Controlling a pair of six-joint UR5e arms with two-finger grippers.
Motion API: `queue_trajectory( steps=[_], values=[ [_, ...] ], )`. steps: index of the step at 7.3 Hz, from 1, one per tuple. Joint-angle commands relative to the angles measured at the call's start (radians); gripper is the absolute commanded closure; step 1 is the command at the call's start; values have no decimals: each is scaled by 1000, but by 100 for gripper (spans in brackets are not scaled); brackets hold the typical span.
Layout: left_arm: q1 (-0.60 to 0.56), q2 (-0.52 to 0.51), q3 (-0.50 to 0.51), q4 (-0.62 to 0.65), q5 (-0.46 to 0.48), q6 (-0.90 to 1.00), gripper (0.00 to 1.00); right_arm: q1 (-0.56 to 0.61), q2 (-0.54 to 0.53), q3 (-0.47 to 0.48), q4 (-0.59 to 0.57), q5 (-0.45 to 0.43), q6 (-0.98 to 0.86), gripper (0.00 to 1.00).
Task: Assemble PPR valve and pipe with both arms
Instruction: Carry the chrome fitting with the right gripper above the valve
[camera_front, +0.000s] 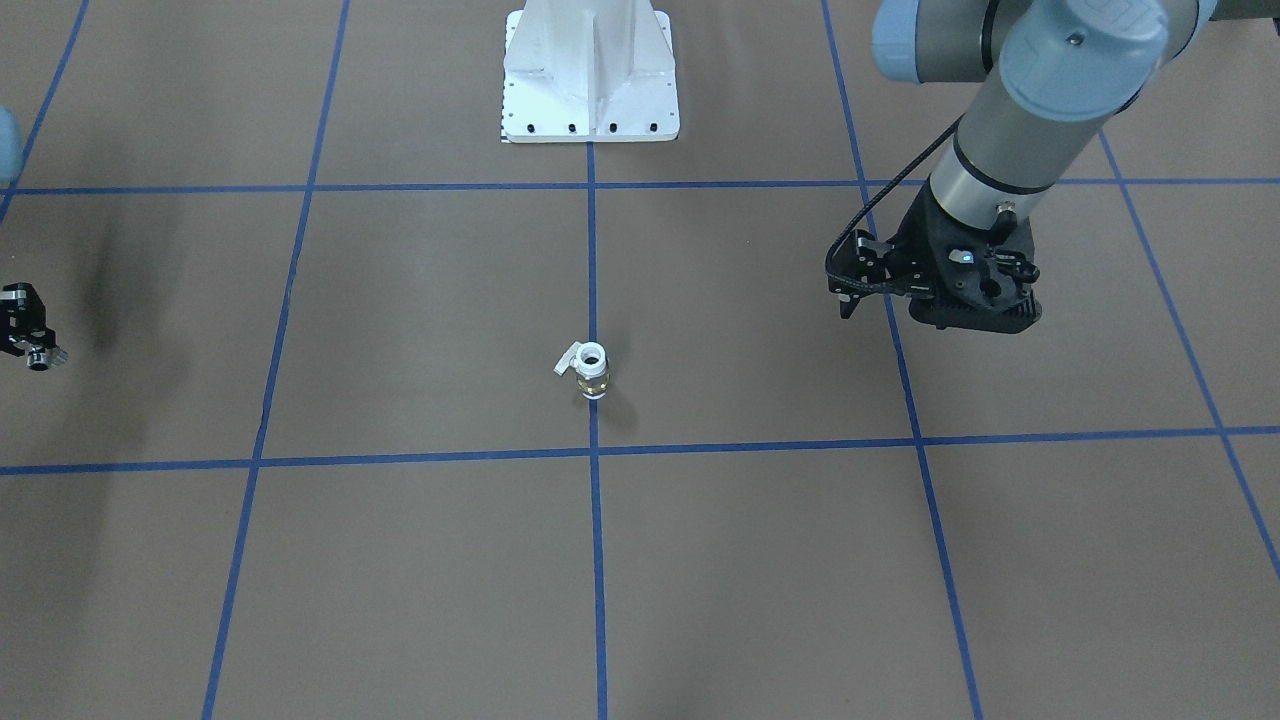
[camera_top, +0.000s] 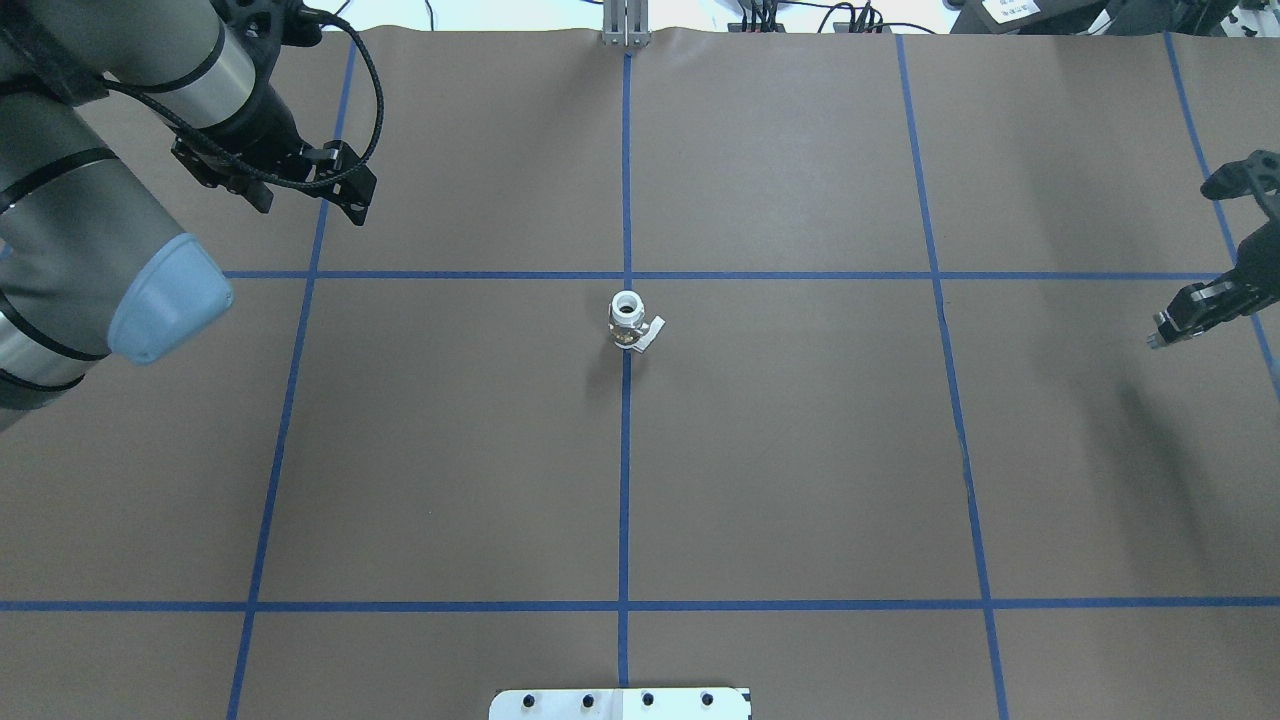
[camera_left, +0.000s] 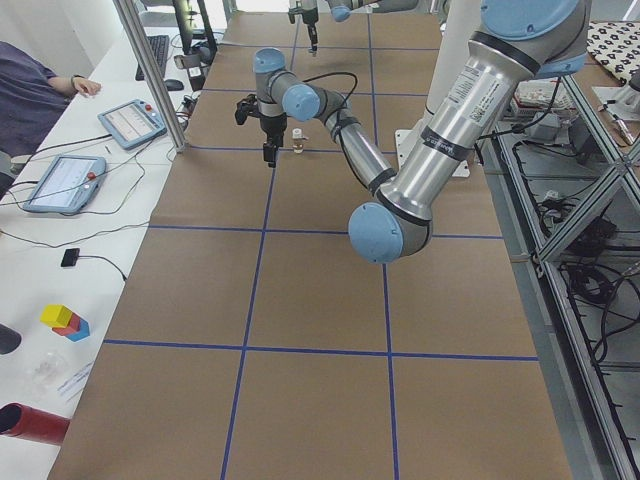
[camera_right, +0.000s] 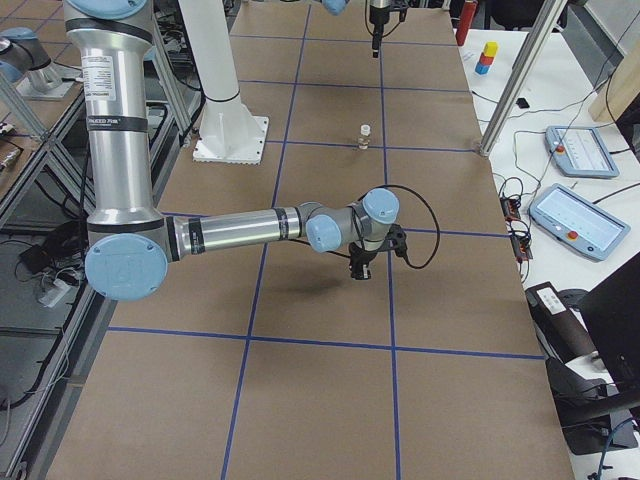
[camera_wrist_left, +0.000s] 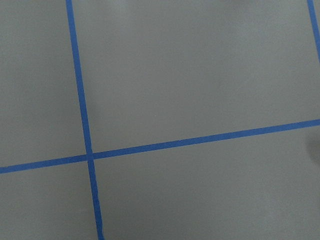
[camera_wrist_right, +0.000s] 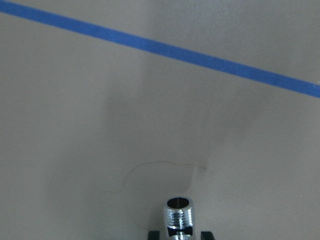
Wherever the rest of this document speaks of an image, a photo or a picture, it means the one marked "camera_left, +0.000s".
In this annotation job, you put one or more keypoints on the dark grey cylinder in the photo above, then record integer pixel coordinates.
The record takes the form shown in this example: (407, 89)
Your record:
(10, 339)

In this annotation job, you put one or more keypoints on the red block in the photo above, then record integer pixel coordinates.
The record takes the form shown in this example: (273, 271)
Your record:
(72, 328)

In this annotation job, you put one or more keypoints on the person in dark shirt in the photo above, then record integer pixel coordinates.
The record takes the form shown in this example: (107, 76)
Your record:
(33, 98)

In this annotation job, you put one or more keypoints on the far teach pendant tablet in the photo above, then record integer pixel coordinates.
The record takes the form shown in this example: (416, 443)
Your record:
(133, 123)

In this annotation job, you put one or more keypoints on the blue block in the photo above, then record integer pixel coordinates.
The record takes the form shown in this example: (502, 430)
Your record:
(82, 333)

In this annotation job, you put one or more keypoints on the near teach pendant tablet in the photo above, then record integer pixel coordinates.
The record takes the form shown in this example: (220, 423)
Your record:
(68, 185)

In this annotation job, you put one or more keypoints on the small black box device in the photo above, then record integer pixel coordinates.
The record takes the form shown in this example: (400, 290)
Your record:
(70, 257)

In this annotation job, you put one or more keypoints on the aluminium frame post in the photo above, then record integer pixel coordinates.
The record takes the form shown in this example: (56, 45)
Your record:
(136, 34)

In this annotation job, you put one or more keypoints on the teach pendant tablet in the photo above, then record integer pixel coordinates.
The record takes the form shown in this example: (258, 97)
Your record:
(68, 185)
(133, 123)

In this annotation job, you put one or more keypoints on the clear plastic bag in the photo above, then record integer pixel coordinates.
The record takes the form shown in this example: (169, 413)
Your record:
(45, 373)

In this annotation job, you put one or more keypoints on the black white patterned cloth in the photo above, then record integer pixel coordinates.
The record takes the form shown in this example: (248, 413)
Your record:
(615, 46)

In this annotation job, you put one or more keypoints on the yellow block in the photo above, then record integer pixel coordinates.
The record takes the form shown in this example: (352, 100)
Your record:
(56, 316)

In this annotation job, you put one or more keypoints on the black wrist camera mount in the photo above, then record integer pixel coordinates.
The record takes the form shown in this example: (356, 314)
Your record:
(294, 11)
(246, 108)

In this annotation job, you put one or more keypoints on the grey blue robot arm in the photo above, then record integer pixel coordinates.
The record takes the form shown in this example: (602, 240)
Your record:
(509, 42)
(340, 10)

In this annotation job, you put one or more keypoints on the aluminium frame rack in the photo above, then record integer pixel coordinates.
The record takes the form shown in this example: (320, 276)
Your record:
(568, 206)

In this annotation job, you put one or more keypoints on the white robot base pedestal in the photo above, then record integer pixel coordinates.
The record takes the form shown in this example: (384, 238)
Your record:
(440, 100)

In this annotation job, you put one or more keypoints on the red cylinder tube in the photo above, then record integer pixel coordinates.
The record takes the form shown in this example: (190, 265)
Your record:
(28, 423)

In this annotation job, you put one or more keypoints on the black computer mouse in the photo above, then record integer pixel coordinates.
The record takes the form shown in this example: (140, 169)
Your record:
(173, 85)

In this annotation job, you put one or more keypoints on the black keyboard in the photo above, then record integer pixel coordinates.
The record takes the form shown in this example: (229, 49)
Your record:
(159, 50)

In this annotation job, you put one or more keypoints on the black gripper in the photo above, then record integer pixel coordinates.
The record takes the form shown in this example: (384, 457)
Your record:
(310, 19)
(272, 127)

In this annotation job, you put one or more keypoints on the black monitor stand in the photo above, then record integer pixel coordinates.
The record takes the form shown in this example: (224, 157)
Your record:
(186, 15)

